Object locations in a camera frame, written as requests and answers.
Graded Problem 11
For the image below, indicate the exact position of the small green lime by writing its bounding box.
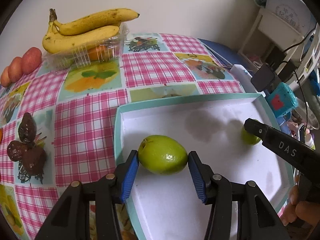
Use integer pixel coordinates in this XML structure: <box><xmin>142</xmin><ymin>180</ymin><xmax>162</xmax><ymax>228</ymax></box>
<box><xmin>241</xmin><ymin>125</ymin><xmax>261</xmax><ymax>145</ymax></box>

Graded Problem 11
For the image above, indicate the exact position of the large green mango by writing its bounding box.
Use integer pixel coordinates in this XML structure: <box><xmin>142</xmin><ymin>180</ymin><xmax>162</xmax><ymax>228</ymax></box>
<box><xmin>138</xmin><ymin>135</ymin><xmax>188</xmax><ymax>175</ymax></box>

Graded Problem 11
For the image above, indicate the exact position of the small tangerine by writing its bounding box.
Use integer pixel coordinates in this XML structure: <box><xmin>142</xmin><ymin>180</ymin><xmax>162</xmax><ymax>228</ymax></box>
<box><xmin>0</xmin><ymin>128</ymin><xmax>3</xmax><ymax>144</ymax></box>

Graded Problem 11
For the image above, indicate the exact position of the person's right hand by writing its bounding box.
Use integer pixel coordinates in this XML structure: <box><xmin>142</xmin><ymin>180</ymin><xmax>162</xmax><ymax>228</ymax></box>
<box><xmin>280</xmin><ymin>185</ymin><xmax>320</xmax><ymax>227</ymax></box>

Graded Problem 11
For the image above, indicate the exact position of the right dark avocado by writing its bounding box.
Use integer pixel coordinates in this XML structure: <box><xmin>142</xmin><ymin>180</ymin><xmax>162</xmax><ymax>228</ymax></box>
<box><xmin>22</xmin><ymin>146</ymin><xmax>47</xmax><ymax>176</ymax></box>

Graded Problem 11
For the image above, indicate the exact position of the dark avocado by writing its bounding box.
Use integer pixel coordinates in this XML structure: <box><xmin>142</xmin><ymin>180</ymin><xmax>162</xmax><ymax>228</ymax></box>
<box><xmin>22</xmin><ymin>146</ymin><xmax>47</xmax><ymax>176</ymax></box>
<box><xmin>7</xmin><ymin>140</ymin><xmax>28</xmax><ymax>162</ymax></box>

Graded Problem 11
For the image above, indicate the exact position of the teal rimmed white tray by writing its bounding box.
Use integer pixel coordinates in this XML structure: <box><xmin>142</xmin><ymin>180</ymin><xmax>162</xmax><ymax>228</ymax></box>
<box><xmin>114</xmin><ymin>93</ymin><xmax>294</xmax><ymax>239</ymax></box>

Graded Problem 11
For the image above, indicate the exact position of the left dark avocado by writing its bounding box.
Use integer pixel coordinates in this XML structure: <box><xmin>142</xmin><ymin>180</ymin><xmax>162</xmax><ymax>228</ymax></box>
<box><xmin>7</xmin><ymin>140</ymin><xmax>28</xmax><ymax>162</ymax></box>

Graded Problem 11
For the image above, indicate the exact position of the black charger block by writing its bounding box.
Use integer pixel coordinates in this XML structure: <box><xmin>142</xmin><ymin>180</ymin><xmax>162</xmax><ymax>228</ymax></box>
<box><xmin>251</xmin><ymin>64</ymin><xmax>276</xmax><ymax>92</ymax></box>

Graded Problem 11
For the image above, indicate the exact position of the pink checkered fruit tablecloth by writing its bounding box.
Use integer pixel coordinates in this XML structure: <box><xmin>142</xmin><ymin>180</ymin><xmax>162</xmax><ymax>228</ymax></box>
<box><xmin>1</xmin><ymin>33</ymin><xmax>244</xmax><ymax>239</ymax></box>

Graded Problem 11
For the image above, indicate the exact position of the upper dark passion fruit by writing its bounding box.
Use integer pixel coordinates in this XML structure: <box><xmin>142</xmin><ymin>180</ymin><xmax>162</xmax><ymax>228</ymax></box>
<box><xmin>18</xmin><ymin>112</ymin><xmax>36</xmax><ymax>143</ymax></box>

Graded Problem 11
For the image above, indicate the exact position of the white power adapter box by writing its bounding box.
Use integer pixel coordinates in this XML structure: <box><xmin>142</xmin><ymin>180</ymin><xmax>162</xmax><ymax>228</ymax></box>
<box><xmin>230</xmin><ymin>64</ymin><xmax>252</xmax><ymax>84</ymax></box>

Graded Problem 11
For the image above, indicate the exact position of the white shelf unit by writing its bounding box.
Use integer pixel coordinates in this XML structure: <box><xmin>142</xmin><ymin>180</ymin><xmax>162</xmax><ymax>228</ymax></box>
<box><xmin>238</xmin><ymin>3</ymin><xmax>319</xmax><ymax>72</ymax></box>

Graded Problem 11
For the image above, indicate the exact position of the blue checkered under cloth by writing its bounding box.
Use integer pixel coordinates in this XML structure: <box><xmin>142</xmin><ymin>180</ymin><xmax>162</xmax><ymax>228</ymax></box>
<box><xmin>199</xmin><ymin>39</ymin><xmax>253</xmax><ymax>75</ymax></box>

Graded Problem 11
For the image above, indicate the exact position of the small pale red apple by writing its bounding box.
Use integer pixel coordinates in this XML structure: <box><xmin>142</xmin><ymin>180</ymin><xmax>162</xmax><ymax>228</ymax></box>
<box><xmin>1</xmin><ymin>66</ymin><xmax>12</xmax><ymax>87</ymax></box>

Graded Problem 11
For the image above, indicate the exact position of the middle red apple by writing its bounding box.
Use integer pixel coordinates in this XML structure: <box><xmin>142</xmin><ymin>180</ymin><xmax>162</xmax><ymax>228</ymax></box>
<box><xmin>8</xmin><ymin>56</ymin><xmax>23</xmax><ymax>83</ymax></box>

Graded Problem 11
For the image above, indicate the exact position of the large red apple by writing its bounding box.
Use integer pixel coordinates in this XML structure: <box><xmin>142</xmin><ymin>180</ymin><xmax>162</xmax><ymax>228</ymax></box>
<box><xmin>22</xmin><ymin>47</ymin><xmax>42</xmax><ymax>75</ymax></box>

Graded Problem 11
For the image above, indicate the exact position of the orange in plastic container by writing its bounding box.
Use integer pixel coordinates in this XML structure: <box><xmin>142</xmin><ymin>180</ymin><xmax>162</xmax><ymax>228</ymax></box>
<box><xmin>87</xmin><ymin>46</ymin><xmax>112</xmax><ymax>61</ymax></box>

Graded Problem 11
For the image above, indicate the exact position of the clear plastic fruit container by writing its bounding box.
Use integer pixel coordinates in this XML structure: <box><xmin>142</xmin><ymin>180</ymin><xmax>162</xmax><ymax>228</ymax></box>
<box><xmin>43</xmin><ymin>23</ymin><xmax>129</xmax><ymax>72</ymax></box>

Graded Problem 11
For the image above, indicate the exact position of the lower yellow banana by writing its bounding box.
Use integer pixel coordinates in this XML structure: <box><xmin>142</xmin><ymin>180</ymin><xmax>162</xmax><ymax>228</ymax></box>
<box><xmin>42</xmin><ymin>22</ymin><xmax>120</xmax><ymax>54</ymax></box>

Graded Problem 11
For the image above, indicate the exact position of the yellow banana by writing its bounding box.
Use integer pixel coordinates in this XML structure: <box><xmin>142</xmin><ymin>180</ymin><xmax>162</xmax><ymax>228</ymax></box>
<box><xmin>42</xmin><ymin>22</ymin><xmax>120</xmax><ymax>54</ymax></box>
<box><xmin>49</xmin><ymin>8</ymin><xmax>140</xmax><ymax>36</ymax></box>

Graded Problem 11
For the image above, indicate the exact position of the upper yellow banana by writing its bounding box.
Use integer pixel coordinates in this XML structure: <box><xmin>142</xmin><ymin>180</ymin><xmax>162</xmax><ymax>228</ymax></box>
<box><xmin>49</xmin><ymin>8</ymin><xmax>140</xmax><ymax>36</ymax></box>

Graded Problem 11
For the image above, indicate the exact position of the teal toy camera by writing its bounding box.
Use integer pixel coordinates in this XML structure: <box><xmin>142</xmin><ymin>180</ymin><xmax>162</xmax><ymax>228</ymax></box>
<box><xmin>265</xmin><ymin>82</ymin><xmax>298</xmax><ymax>118</ymax></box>

